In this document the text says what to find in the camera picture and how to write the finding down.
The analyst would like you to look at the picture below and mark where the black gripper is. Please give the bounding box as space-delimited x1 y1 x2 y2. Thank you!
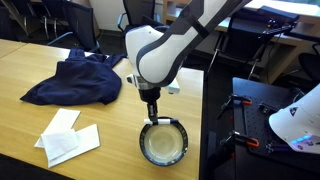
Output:
137 85 163 126

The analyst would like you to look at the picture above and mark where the dark ceramic bowl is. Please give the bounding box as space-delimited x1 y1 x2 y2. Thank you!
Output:
138 116 189 167

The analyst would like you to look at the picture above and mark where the flat white paper napkin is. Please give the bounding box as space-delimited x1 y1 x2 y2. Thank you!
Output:
47 123 101 169

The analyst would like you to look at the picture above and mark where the navy blue cloth garment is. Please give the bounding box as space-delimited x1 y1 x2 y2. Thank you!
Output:
19 48 128 107

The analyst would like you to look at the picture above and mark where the black clamp with orange tips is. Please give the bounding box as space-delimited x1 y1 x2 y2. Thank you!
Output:
217 94 254 120
220 130 261 150

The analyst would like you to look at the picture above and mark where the long white paper napkin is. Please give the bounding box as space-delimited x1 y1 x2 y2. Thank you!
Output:
33 107 82 149

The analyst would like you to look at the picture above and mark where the folded white paper napkin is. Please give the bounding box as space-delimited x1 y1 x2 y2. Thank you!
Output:
40 128 80 161

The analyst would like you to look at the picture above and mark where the black office chair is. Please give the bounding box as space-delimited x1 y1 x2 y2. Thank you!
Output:
45 0 102 55
297 32 320 86
116 0 165 36
205 9 298 82

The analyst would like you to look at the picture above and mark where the black perforated mounting board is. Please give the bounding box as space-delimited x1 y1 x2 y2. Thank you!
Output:
231 76 320 175

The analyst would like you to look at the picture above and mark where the small metal screw clamp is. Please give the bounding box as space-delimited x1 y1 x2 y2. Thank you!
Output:
265 142 285 155

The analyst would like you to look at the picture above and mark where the light wooden side desk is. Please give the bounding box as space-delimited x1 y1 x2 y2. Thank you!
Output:
162 0 320 85

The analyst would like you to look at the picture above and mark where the flat black bag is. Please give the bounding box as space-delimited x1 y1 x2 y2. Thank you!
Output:
258 4 301 22

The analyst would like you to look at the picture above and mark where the small black bracket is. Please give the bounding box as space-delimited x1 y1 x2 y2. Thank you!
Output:
257 102 278 116

